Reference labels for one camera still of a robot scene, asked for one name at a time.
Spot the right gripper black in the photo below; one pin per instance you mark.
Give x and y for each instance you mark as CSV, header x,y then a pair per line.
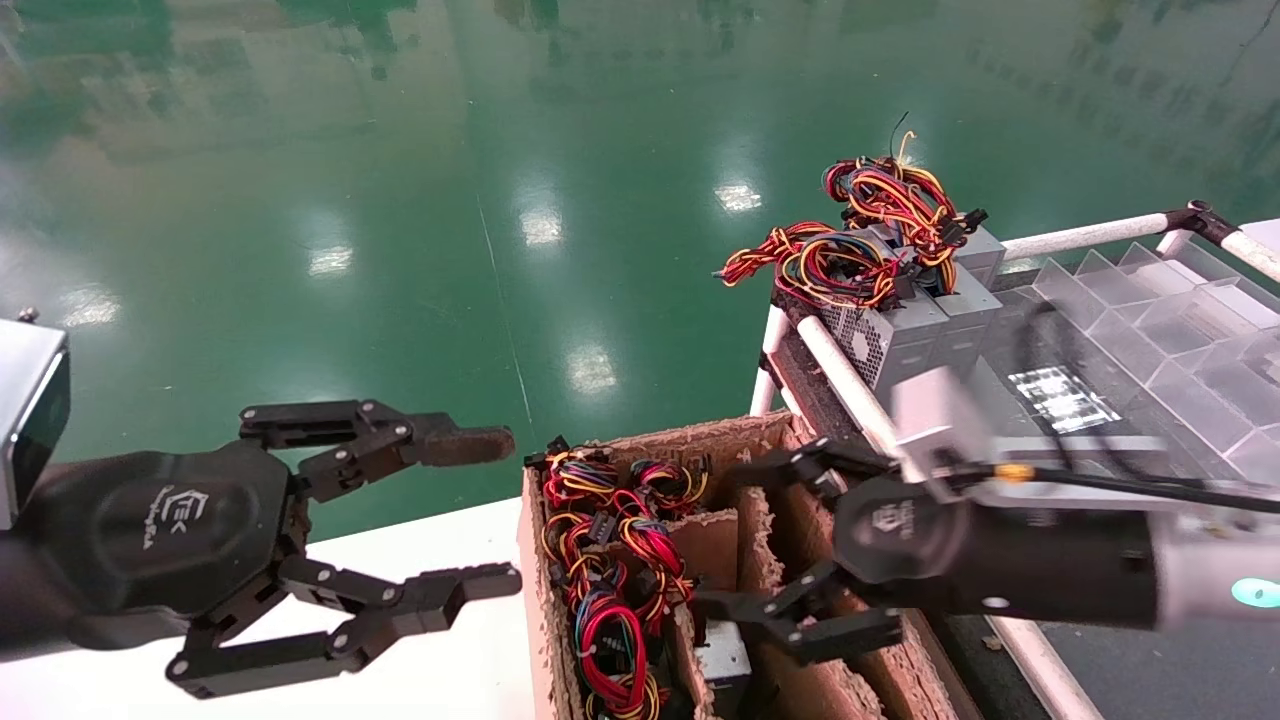
x,y
960,550

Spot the left gripper brown-padded finger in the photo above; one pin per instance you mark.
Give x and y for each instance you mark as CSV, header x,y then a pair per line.
x,y
460,445

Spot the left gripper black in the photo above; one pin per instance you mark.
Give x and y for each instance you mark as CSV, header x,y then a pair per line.
x,y
170,530

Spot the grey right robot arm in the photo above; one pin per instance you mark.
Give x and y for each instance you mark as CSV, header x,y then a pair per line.
x,y
1220,570

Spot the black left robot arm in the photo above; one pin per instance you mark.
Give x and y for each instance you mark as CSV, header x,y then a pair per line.
x,y
18,600

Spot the corrugated cardboard box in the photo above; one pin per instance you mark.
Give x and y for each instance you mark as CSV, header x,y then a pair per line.
x,y
790,700

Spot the clear acrylic divider organizer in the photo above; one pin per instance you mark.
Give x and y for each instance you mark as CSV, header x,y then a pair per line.
x,y
1170,330

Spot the black pipe connector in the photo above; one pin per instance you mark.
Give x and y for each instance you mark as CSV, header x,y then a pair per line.
x,y
1200,218

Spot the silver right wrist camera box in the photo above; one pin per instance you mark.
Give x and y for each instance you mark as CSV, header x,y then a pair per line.
x,y
940,420

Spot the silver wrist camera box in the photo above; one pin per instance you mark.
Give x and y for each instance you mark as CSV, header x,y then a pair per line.
x,y
30,400
940,420

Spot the short white frame leg pipe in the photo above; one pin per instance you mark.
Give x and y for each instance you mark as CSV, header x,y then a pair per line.
x,y
773,345

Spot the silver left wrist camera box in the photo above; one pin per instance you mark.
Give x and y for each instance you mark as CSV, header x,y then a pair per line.
x,y
30,400

